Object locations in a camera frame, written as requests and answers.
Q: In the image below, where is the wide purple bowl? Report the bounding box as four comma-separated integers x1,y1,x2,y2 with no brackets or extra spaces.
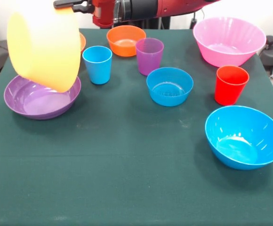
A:
3,74,82,121

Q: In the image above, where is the small red-orange bowl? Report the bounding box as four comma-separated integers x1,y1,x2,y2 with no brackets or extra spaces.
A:
106,24,147,57

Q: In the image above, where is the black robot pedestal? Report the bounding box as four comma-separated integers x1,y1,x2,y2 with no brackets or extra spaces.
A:
98,17,173,30

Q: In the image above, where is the black plug with cable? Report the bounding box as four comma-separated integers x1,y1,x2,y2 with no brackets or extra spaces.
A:
189,10,198,29

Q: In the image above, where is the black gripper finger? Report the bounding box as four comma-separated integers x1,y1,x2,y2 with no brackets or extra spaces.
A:
72,4,95,14
53,0,93,9

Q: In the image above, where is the purple cup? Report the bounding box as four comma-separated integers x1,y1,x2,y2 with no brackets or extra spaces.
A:
135,37,164,76

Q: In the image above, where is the small blue bowl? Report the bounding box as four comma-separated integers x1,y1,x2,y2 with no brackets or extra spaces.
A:
146,67,194,107

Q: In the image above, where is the wide red-orange bowl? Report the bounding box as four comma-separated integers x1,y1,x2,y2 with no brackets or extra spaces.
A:
79,32,87,54

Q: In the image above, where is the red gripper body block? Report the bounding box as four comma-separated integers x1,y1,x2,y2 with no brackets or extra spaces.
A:
91,0,115,27

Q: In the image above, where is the red cup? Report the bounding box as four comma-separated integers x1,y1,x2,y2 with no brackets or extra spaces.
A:
214,65,250,106

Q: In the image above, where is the large orange bowl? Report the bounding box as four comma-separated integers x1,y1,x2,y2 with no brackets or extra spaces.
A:
6,7,82,94

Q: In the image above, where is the dark green table cloth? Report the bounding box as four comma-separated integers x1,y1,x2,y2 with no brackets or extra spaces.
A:
0,27,273,226

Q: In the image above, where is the blue cup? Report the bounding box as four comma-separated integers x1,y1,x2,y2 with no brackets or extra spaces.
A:
82,45,113,85

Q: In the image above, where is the large pink bowl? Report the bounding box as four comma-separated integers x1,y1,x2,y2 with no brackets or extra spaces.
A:
193,16,267,68

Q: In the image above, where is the large blue bowl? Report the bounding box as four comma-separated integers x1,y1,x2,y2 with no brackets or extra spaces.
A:
204,105,273,170

